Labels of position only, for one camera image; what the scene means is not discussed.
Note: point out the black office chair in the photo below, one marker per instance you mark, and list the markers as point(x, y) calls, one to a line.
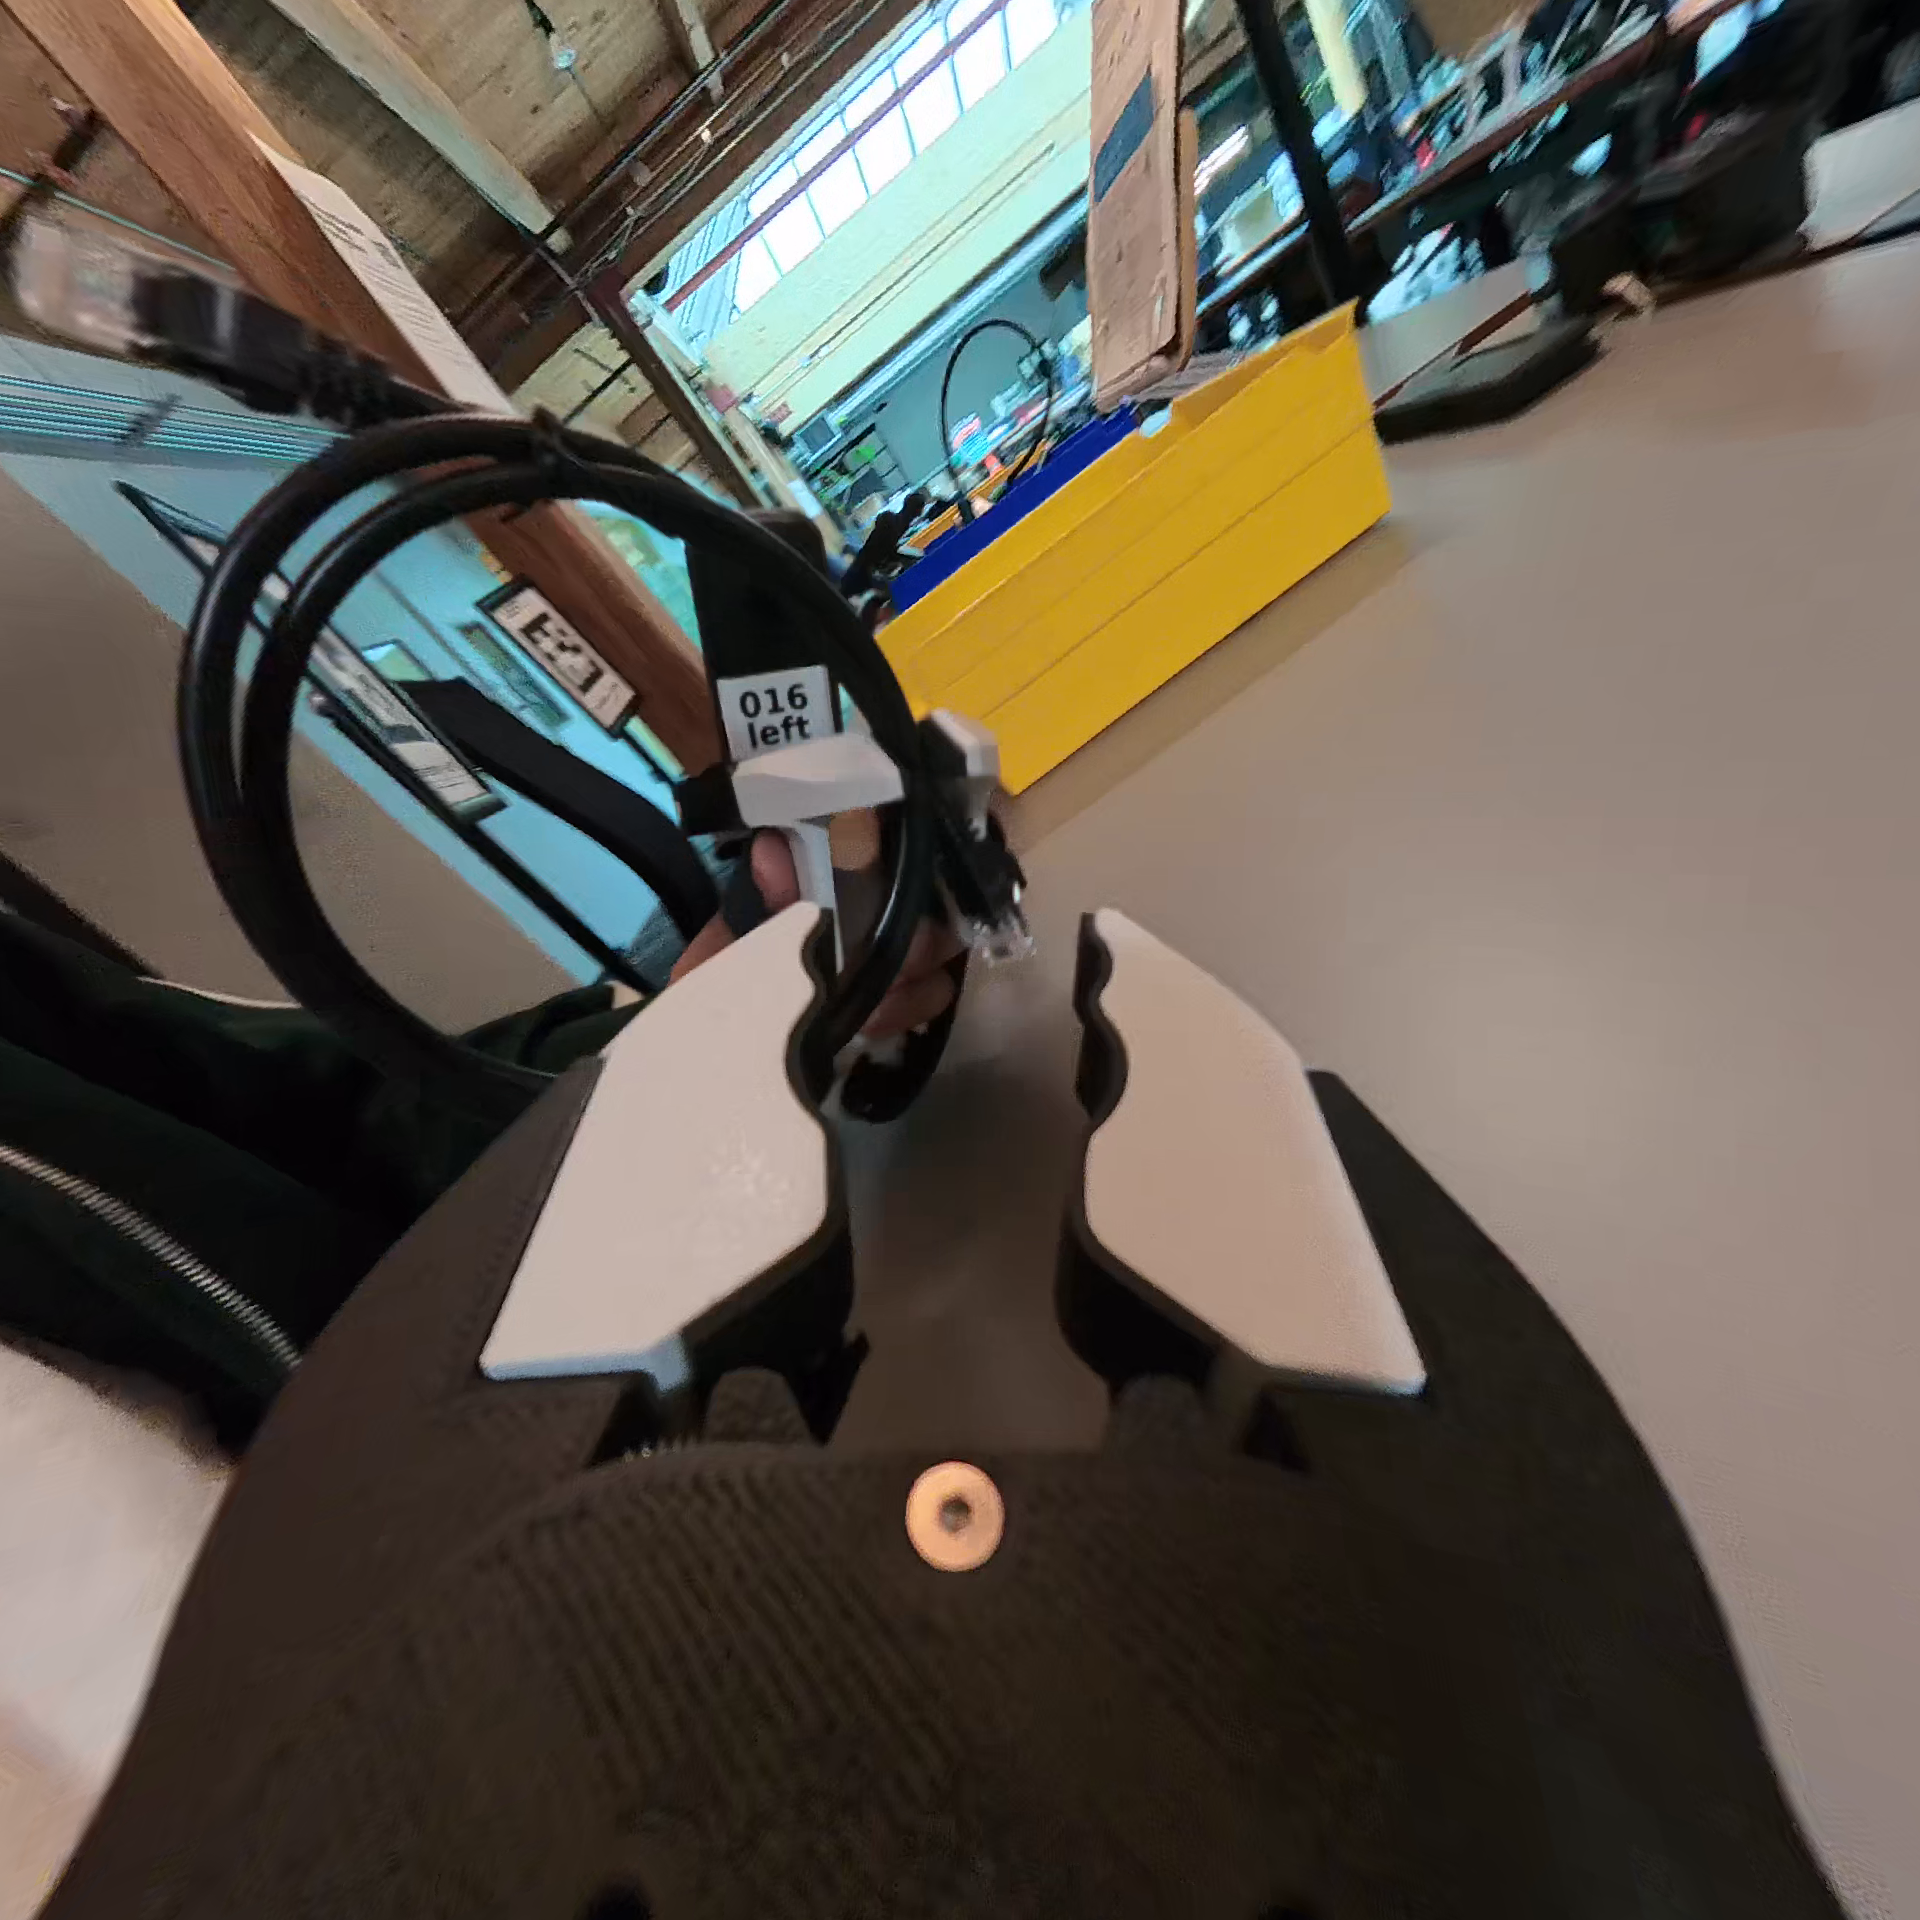
point(599, 840)

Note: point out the black pole stand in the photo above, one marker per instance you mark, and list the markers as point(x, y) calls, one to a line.
point(1296, 151)

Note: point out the wooden post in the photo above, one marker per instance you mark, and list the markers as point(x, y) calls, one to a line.
point(180, 134)

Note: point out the large framed marker poster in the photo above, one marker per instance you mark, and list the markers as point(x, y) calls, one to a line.
point(405, 737)

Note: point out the grey desk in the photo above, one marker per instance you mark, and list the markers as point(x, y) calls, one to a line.
point(1576, 780)

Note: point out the black battery charger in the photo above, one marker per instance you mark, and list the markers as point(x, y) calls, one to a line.
point(1603, 256)

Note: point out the person's left hand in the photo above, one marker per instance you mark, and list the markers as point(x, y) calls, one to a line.
point(768, 866)

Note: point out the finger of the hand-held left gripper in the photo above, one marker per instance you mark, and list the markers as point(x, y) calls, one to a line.
point(862, 780)
point(964, 745)

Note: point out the black flat box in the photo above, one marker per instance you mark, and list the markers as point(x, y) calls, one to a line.
point(1483, 383)

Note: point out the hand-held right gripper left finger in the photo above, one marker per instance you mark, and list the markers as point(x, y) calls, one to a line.
point(675, 1185)

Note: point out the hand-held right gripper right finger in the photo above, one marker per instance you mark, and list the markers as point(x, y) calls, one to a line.
point(1245, 1185)

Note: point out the blue plastic bin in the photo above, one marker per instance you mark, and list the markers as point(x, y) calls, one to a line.
point(1020, 511)

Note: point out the small marker poster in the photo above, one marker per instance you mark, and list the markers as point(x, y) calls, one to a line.
point(563, 659)

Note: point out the skylight window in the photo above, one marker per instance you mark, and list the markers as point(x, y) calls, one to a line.
point(900, 134)

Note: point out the white paper notice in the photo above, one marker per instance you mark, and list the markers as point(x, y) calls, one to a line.
point(390, 284)

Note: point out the yellow plastic bin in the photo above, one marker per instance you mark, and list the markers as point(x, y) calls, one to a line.
point(1169, 540)

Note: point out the printed cardboard sheet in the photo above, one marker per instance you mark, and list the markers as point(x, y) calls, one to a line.
point(1142, 195)

